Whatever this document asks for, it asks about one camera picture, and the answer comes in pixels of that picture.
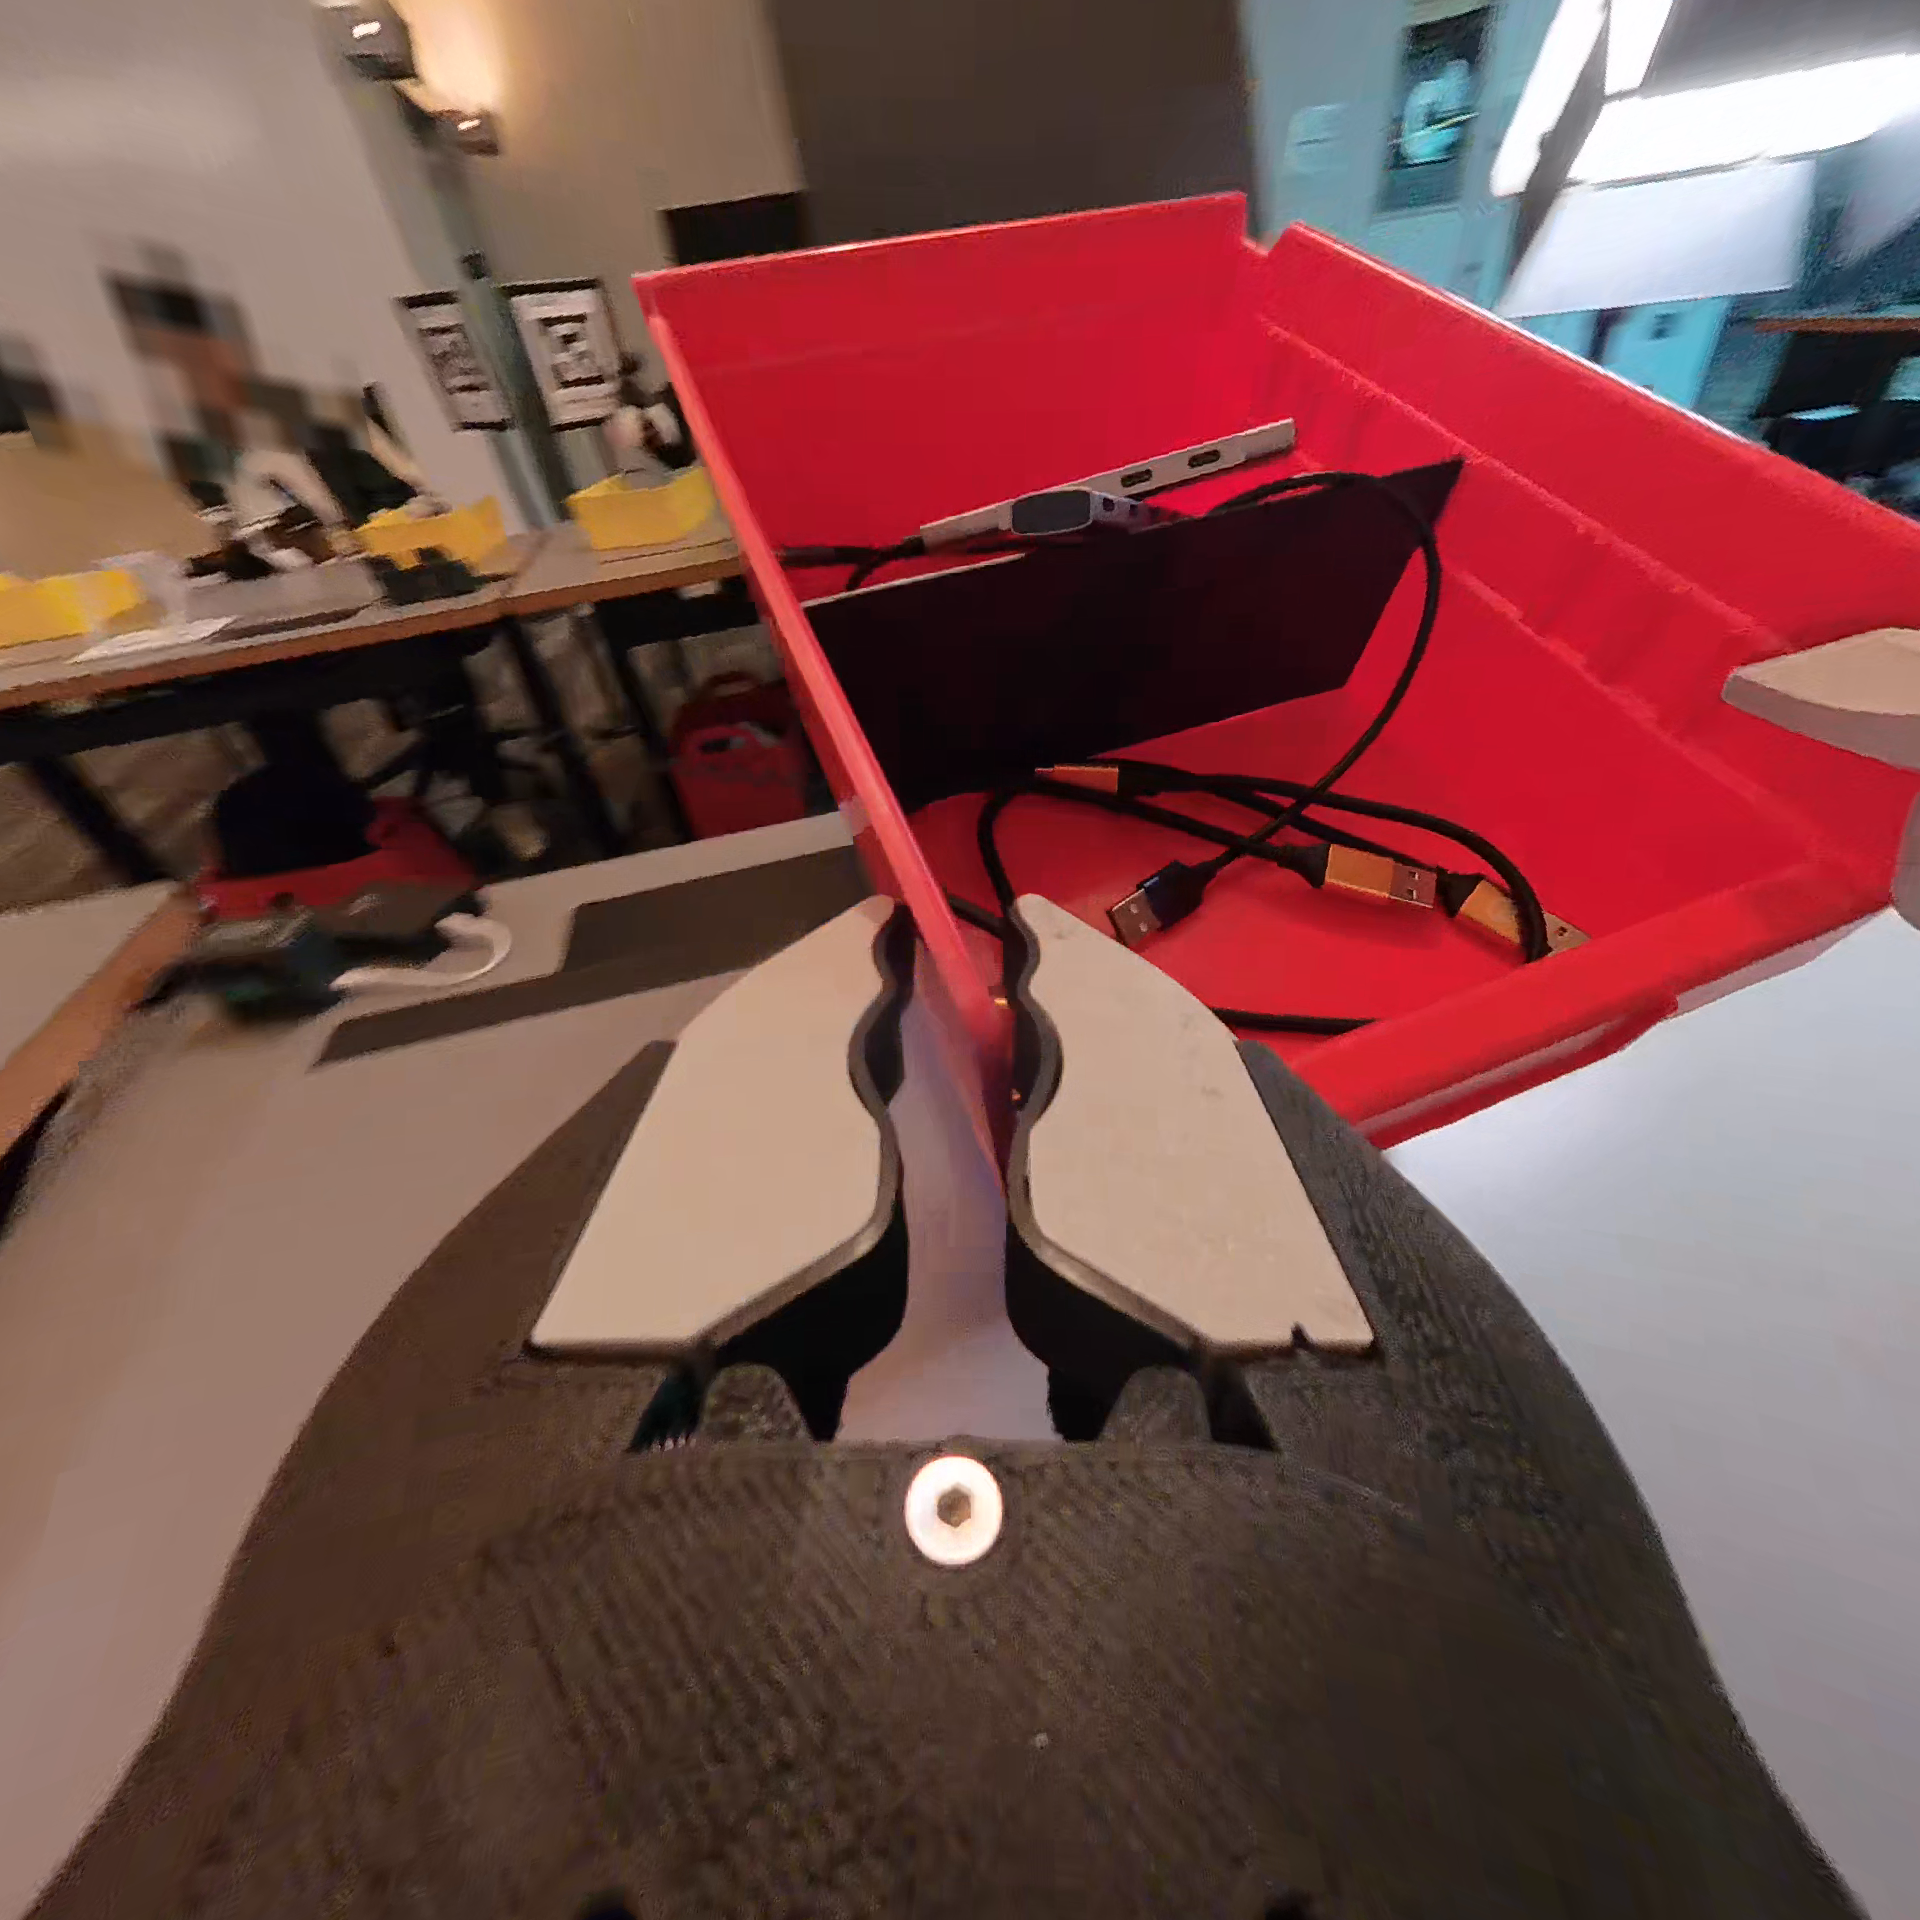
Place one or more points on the red plastic bin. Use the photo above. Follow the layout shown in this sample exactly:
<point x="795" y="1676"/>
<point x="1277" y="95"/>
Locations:
<point x="1049" y="346"/>

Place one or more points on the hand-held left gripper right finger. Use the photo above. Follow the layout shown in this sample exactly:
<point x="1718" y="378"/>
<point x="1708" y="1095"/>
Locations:
<point x="1171" y="1186"/>

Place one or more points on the red bag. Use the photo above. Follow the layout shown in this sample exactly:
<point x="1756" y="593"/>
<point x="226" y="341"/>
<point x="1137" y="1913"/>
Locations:
<point x="744" y="764"/>

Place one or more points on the yellow plastic bin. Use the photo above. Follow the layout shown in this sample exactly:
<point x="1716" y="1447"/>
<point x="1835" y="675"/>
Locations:
<point x="66" y="604"/>
<point x="435" y="539"/>
<point x="645" y="514"/>

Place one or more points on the grey double door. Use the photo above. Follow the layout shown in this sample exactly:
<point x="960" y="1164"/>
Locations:
<point x="1440" y="91"/>

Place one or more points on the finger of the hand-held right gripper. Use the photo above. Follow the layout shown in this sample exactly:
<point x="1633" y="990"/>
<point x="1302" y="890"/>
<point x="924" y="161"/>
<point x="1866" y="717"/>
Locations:
<point x="1845" y="691"/>
<point x="1908" y="878"/>

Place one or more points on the wooden table with black legs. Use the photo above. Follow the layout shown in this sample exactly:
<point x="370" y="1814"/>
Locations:
<point x="598" y="580"/>

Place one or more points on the dark bag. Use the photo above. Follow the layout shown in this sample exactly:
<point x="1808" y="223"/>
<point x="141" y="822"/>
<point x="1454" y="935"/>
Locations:
<point x="300" y="827"/>

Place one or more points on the black board with wooden edge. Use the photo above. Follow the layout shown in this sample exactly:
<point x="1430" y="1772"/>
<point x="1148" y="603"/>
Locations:
<point x="1019" y="119"/>

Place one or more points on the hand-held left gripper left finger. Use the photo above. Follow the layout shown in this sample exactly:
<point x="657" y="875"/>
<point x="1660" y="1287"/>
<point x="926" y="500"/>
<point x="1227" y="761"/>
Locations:
<point x="734" y="1171"/>

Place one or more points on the studio light panel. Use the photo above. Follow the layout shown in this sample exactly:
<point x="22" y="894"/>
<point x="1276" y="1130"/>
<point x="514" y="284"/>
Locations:
<point x="1651" y="241"/>

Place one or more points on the framed tag poster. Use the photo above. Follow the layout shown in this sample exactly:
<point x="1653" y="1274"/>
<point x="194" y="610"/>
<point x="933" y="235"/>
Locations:
<point x="458" y="361"/>
<point x="566" y="354"/>

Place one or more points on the grey usb hub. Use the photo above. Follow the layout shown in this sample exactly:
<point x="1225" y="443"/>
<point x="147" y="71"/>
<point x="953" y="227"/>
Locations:
<point x="1185" y="463"/>

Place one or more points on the black bin divider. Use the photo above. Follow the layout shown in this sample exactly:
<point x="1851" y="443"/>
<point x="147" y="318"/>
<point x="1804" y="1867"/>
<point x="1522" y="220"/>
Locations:
<point x="1108" y="646"/>

